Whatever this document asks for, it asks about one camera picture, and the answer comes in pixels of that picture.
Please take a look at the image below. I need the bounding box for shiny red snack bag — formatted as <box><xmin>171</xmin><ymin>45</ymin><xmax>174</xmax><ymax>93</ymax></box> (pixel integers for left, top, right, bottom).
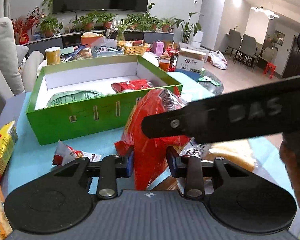
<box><xmin>114</xmin><ymin>87</ymin><xmax>192</xmax><ymax>191</ymax></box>

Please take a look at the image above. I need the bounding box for round sesame cookie packet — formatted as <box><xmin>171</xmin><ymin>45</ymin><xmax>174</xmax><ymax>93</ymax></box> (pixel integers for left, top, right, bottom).
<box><xmin>179</xmin><ymin>138</ymin><xmax>211</xmax><ymax>159</ymax></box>

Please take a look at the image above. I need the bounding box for red noodle packet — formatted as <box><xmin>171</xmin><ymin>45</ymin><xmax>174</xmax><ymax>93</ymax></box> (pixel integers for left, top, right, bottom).
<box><xmin>111</xmin><ymin>79</ymin><xmax>154</xmax><ymax>93</ymax></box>

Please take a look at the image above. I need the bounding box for green white snack bag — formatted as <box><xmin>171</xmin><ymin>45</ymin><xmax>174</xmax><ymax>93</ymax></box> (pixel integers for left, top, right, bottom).
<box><xmin>46</xmin><ymin>90</ymin><xmax>103</xmax><ymax>107</ymax></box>

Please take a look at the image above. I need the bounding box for red yellow snack bag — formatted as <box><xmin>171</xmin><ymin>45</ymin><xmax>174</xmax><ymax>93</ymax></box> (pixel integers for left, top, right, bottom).
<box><xmin>0</xmin><ymin>120</ymin><xmax>18</xmax><ymax>181</ymax></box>

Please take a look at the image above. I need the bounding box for person's right hand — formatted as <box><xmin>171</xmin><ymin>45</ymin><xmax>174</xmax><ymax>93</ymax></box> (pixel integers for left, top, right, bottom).
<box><xmin>279</xmin><ymin>140</ymin><xmax>300</xmax><ymax>208</ymax></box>

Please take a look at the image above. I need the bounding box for dark marble round table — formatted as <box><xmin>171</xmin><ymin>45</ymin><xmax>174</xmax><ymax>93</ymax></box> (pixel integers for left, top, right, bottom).
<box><xmin>198</xmin><ymin>70</ymin><xmax>224</xmax><ymax>96</ymax></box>

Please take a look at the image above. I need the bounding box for white cardboard carton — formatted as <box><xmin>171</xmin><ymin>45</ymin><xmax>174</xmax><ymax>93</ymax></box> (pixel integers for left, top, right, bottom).
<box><xmin>175</xmin><ymin>48</ymin><xmax>206</xmax><ymax>81</ymax></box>

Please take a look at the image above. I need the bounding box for white plastic shopping bag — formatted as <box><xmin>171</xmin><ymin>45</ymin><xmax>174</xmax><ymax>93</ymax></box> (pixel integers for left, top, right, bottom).
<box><xmin>208</xmin><ymin>50</ymin><xmax>228</xmax><ymax>70</ymax></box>

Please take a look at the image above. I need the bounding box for grey dining chair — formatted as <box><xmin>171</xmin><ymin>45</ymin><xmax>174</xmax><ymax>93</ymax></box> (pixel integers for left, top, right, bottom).
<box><xmin>234</xmin><ymin>34</ymin><xmax>257</xmax><ymax>70</ymax></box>

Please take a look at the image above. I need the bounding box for green cardboard box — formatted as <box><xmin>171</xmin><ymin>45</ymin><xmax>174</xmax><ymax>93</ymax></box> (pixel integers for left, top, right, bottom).
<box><xmin>26</xmin><ymin>60</ymin><xmax>183</xmax><ymax>145</ymax></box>

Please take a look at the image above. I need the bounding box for pink small box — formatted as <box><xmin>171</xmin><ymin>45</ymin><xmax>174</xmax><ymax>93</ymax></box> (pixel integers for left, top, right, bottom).
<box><xmin>151</xmin><ymin>40</ymin><xmax>165</xmax><ymax>56</ymax></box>

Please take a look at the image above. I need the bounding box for tall leafy floor plant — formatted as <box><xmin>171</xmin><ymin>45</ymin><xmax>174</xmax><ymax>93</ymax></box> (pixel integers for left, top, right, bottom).
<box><xmin>173</xmin><ymin>12</ymin><xmax>202</xmax><ymax>43</ymax></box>

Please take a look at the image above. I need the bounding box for blue grey table mat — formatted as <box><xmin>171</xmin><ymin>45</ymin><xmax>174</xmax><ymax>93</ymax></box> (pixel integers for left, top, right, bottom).
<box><xmin>0</xmin><ymin>71</ymin><xmax>300</xmax><ymax>205</ymax></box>

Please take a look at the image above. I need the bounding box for yellow wicker basket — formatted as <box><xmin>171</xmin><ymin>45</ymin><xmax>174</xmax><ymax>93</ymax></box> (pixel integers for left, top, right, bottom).
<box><xmin>117</xmin><ymin>40</ymin><xmax>148</xmax><ymax>56</ymax></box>

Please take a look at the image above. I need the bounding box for orange tissue box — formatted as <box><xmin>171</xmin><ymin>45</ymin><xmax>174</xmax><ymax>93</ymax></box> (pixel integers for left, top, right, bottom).
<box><xmin>81</xmin><ymin>32</ymin><xmax>103</xmax><ymax>47</ymax></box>

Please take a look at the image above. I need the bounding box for white round coffee table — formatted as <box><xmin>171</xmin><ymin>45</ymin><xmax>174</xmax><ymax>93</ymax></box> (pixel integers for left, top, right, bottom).
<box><xmin>37</xmin><ymin>52</ymin><xmax>159</xmax><ymax>77</ymax></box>

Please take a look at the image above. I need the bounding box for yellow cylindrical can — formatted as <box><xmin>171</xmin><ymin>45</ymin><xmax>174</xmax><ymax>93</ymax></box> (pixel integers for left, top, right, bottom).
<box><xmin>45</xmin><ymin>47</ymin><xmax>61</xmax><ymax>65</ymax></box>

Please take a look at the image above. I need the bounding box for beige sofa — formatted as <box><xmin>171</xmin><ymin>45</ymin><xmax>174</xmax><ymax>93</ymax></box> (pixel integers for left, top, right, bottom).
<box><xmin>0</xmin><ymin>17</ymin><xmax>44</xmax><ymax>115</ymax></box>

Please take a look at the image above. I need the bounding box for potted green plant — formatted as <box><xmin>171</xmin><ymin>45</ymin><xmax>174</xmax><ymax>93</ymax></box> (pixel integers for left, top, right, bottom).
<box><xmin>37</xmin><ymin>15</ymin><xmax>63</xmax><ymax>38</ymax></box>

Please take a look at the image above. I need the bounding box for red flower decoration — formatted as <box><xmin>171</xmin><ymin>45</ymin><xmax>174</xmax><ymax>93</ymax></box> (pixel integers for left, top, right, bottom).
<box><xmin>12</xmin><ymin>7</ymin><xmax>42</xmax><ymax>45</ymax></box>

